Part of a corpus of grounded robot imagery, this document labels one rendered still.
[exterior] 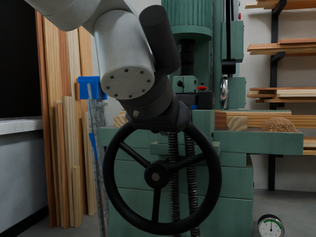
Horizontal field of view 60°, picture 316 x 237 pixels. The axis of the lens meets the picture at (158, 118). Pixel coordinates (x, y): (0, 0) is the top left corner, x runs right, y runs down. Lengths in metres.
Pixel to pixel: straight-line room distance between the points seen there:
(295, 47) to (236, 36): 1.87
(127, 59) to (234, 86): 0.82
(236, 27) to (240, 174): 0.59
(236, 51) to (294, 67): 2.35
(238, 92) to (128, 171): 0.52
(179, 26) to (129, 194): 0.55
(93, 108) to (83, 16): 1.52
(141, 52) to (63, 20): 0.09
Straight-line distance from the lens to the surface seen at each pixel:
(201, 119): 0.70
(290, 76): 3.44
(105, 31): 0.36
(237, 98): 1.10
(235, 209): 0.84
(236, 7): 1.29
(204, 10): 0.96
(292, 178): 3.53
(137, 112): 0.42
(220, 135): 0.79
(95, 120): 1.79
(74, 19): 0.30
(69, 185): 2.35
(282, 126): 0.81
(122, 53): 0.32
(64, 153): 2.30
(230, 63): 1.07
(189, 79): 0.92
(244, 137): 0.79
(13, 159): 2.29
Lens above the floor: 0.97
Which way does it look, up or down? 3 degrees down
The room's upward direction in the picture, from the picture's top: straight up
